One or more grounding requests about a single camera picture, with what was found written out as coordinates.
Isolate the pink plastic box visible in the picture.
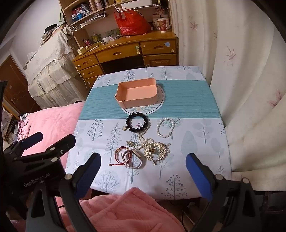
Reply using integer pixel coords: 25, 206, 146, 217
115, 78, 158, 109

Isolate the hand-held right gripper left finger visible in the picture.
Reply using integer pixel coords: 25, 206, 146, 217
26, 153, 102, 232

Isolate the gold chain necklace pile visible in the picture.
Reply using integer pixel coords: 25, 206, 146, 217
143, 141, 171, 166

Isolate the wooden desk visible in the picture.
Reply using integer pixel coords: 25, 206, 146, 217
73, 31, 179, 89

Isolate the pink bedspread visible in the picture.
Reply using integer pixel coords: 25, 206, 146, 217
19, 101, 86, 232

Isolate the wooden desk hutch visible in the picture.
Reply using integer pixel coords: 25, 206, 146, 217
58, 0, 173, 52

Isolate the white lace cover cloth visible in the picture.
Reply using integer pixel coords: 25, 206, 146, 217
23, 29, 87, 110

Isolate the stack of books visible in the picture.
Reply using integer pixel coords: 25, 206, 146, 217
40, 24, 64, 46

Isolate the cream floral curtain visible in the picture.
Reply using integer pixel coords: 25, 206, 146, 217
169, 0, 286, 192

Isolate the crumpled floral cloth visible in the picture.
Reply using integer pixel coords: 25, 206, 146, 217
17, 112, 31, 138

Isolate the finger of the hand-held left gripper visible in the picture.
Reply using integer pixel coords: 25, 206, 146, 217
13, 134, 76, 163
4, 132, 43, 161

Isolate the floral paper cup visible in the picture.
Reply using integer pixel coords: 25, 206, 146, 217
157, 18, 169, 34

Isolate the tree print tablecloth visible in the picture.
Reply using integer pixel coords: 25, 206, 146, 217
65, 65, 231, 200

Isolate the black bead bracelet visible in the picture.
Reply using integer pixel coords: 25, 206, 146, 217
125, 111, 150, 134

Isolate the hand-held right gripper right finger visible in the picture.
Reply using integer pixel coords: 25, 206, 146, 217
186, 153, 263, 232

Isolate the pale pink bangle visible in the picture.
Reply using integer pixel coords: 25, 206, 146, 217
124, 148, 144, 169

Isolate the dark red bangle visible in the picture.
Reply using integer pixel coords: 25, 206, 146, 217
115, 146, 132, 165

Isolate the red plastic bag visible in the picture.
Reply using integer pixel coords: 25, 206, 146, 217
114, 7, 152, 36

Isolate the brown wooden door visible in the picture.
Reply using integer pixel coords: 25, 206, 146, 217
0, 55, 43, 122

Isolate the pink fleece robe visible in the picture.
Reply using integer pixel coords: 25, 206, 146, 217
60, 187, 186, 232

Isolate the white pearl bracelet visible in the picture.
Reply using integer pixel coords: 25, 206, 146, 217
156, 118, 175, 139

